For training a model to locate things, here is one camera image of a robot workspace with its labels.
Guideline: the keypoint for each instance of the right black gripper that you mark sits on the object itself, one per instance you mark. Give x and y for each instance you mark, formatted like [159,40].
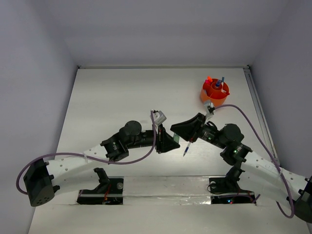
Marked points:
[189,129]

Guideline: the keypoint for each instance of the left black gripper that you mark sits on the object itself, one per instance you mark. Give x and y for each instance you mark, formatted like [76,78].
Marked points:
[164,140]

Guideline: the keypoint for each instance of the blue ballpoint pen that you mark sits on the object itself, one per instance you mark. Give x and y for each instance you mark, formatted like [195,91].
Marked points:
[187,148]

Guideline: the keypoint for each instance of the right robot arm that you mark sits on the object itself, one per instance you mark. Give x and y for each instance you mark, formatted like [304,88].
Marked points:
[249,171]

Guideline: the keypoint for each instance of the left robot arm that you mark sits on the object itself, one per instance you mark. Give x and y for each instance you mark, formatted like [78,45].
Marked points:
[46,179]

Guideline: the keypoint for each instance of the orange round pen holder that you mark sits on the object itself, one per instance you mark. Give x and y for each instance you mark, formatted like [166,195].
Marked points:
[215,94]

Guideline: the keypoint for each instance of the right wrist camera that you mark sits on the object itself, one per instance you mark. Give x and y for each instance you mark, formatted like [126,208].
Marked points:
[209,108]

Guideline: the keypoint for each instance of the silver taped front rail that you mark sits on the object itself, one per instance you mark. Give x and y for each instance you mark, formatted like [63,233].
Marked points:
[166,190]

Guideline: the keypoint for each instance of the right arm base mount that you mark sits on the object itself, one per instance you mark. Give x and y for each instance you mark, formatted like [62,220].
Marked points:
[225,190]

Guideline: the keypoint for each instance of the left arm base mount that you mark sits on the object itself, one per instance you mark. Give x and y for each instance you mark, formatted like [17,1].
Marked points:
[109,191]

